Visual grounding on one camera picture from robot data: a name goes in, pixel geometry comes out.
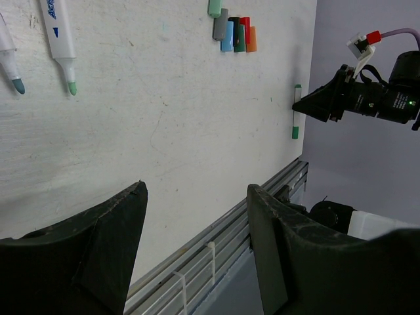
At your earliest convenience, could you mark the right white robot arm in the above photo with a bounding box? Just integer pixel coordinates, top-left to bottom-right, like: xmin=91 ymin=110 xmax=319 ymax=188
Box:
xmin=293 ymin=51 xmax=419 ymax=240

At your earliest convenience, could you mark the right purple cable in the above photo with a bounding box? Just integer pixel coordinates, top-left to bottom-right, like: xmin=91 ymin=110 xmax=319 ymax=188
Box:
xmin=379 ymin=28 xmax=420 ymax=50

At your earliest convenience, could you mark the grey pen cap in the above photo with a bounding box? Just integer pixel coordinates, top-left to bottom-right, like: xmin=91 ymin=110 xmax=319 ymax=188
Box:
xmin=213 ymin=8 xmax=228 ymax=41

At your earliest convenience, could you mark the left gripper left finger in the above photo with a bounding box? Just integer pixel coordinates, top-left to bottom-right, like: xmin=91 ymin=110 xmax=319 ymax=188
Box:
xmin=1 ymin=181 xmax=148 ymax=314

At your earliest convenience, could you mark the grey capped marker pen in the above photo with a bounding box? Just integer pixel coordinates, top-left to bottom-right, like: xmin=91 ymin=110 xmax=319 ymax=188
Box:
xmin=1 ymin=15 xmax=26 ymax=95

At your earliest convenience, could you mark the red pen cap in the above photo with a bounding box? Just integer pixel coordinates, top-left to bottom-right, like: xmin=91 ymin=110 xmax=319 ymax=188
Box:
xmin=240 ymin=16 xmax=250 ymax=33

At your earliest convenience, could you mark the teal pen cap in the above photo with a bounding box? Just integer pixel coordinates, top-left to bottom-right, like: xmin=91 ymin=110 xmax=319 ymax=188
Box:
xmin=207 ymin=0 xmax=222 ymax=18

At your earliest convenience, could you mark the teal capped marker pen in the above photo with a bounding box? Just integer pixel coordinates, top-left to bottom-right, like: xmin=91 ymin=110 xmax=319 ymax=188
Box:
xmin=39 ymin=0 xmax=77 ymax=96

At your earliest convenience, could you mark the dark green pen cap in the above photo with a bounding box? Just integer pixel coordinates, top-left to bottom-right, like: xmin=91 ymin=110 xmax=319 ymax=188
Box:
xmin=234 ymin=24 xmax=246 ymax=53

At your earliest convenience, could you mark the orange pen cap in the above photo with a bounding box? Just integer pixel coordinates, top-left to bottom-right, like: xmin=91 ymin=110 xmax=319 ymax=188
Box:
xmin=246 ymin=26 xmax=257 ymax=53

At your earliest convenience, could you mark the blue pen cap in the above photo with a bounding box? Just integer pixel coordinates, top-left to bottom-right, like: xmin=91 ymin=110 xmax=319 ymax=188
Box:
xmin=220 ymin=21 xmax=234 ymax=53

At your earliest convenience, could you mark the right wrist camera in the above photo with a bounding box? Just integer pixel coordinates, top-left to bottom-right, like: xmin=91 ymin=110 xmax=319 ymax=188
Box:
xmin=346 ymin=31 xmax=382 ymax=78

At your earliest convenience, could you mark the black pen cap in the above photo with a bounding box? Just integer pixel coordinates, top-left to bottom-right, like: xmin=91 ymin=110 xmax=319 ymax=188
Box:
xmin=228 ymin=16 xmax=240 ymax=37

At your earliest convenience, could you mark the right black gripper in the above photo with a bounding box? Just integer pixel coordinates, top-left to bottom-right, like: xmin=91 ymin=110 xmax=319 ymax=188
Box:
xmin=292 ymin=64 xmax=388 ymax=122

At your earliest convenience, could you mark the green pen edge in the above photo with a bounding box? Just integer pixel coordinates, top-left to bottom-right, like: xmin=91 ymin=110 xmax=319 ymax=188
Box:
xmin=291 ymin=84 xmax=302 ymax=140

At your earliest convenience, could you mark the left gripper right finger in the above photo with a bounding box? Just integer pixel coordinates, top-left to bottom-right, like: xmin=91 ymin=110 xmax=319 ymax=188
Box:
xmin=247 ymin=184 xmax=419 ymax=314

